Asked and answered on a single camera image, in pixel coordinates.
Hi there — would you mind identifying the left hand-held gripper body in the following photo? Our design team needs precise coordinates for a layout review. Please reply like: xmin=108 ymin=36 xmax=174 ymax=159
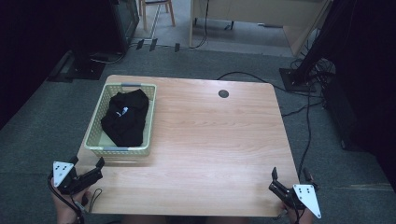
xmin=49 ymin=161 xmax=104 ymax=196

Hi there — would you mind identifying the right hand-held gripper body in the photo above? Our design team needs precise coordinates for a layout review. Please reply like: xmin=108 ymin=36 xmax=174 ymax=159
xmin=268 ymin=181 xmax=322 ymax=219

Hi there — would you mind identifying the black cloth garment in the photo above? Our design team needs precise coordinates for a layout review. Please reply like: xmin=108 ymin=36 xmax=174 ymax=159
xmin=100 ymin=88 xmax=150 ymax=148

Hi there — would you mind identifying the pale green plastic basket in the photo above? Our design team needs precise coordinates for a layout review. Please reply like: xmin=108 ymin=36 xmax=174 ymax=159
xmin=83 ymin=81 xmax=158 ymax=158

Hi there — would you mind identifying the person's right hand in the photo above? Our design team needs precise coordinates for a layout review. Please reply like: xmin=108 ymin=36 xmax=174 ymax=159
xmin=279 ymin=203 xmax=316 ymax=224

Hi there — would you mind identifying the person's left hand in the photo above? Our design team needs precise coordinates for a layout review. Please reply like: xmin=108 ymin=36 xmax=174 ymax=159
xmin=50 ymin=188 xmax=93 ymax=224

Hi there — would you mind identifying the black equipment box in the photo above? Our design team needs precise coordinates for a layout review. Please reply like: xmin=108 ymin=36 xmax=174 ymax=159
xmin=320 ymin=76 xmax=362 ymax=152

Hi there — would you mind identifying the black slanted stand pole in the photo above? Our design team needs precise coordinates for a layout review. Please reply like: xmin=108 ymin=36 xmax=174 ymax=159
xmin=294 ymin=0 xmax=362 ymax=86

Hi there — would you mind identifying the black monitor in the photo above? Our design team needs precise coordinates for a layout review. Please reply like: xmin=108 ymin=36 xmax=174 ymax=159
xmin=106 ymin=0 xmax=140 ymax=54

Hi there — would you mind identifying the wooden chair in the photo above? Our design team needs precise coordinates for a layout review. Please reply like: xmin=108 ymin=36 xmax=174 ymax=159
xmin=137 ymin=0 xmax=177 ymax=32

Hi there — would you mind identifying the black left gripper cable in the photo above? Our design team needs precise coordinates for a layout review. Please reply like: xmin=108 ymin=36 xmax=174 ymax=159
xmin=47 ymin=173 xmax=86 ymax=224

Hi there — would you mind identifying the black wrist strap loop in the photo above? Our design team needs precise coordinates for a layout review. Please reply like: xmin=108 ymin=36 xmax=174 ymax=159
xmin=88 ymin=188 xmax=104 ymax=215

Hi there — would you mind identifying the long black floor cable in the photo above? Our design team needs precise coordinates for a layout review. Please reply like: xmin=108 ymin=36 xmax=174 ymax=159
xmin=216 ymin=71 xmax=325 ymax=181

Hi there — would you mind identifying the black stand base plate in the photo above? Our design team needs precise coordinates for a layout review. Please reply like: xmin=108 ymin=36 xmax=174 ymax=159
xmin=46 ymin=50 xmax=107 ymax=82
xmin=278 ymin=67 xmax=317 ymax=93

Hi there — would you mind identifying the black hanging cable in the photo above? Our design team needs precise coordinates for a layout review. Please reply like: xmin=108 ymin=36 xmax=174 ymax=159
xmin=189 ymin=0 xmax=210 ymax=50

